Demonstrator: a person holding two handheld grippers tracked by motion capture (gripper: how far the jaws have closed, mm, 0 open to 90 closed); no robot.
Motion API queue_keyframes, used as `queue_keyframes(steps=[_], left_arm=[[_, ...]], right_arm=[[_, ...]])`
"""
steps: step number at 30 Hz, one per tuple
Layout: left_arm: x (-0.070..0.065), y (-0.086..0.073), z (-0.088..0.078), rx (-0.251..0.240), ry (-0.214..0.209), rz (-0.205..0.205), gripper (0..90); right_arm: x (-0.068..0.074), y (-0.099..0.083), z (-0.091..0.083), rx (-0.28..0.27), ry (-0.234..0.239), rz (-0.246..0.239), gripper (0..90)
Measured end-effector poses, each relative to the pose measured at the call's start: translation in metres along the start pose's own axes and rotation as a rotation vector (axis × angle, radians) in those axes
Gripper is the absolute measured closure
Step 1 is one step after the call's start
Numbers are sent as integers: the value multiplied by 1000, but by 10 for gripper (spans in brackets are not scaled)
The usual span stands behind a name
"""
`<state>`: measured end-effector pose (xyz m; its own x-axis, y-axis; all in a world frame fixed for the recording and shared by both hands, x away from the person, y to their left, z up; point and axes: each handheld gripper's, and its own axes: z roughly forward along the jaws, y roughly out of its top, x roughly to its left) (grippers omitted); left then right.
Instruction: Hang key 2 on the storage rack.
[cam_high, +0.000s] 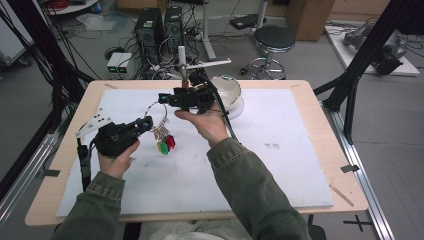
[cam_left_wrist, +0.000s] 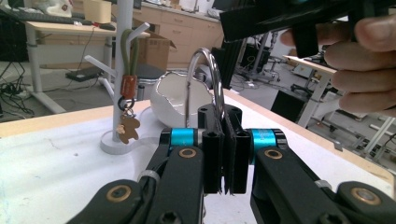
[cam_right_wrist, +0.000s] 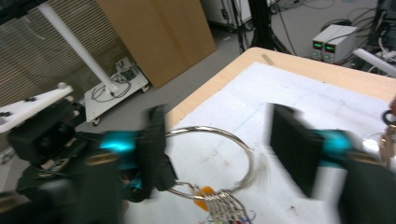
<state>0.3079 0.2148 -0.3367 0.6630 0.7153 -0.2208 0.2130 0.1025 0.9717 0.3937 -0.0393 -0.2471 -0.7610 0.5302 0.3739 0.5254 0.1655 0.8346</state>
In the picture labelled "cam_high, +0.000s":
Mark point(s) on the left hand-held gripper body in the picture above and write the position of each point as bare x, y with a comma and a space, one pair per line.
113, 138

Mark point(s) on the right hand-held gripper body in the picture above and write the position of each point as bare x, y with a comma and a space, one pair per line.
196, 98

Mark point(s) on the white post stand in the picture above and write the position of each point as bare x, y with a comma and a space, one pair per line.
182, 53

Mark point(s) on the person's left hand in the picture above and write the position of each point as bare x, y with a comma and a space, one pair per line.
116, 166

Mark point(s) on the person's right hand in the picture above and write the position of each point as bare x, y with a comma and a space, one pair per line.
208, 125

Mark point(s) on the white bowl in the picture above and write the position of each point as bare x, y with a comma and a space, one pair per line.
230, 90

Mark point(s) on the white power supply unit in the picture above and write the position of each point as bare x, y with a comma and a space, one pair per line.
125, 65
114, 63

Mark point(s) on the large black computer tower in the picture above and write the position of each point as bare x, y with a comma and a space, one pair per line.
148, 31

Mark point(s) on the white desk leg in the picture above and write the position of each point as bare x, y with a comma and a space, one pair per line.
261, 13
207, 33

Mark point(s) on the slim black computer tower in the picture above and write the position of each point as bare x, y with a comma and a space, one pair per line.
174, 26

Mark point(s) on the black tape piece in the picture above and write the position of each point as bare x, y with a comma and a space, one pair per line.
350, 168
50, 173

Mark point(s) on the black flat case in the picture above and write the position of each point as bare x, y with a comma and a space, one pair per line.
246, 21

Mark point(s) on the black round stool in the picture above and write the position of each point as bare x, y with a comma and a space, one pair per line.
274, 38

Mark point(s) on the clear plastic bag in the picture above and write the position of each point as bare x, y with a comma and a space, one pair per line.
96, 22

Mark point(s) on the white foam board mat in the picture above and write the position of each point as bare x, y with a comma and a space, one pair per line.
283, 166

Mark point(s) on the person's legs light trousers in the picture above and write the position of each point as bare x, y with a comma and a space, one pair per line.
186, 231

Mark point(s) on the round white table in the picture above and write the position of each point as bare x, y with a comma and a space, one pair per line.
73, 7

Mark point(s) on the cardboard box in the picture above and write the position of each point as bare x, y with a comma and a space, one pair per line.
310, 18

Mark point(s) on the white floor platform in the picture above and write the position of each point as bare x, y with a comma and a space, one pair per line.
340, 46

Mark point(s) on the thin wooden stick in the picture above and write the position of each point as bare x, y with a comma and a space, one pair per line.
341, 195

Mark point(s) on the grey and black equipment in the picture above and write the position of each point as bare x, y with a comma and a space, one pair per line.
383, 50

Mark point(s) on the aluminium rail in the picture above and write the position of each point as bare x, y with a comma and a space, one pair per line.
23, 180
363, 180

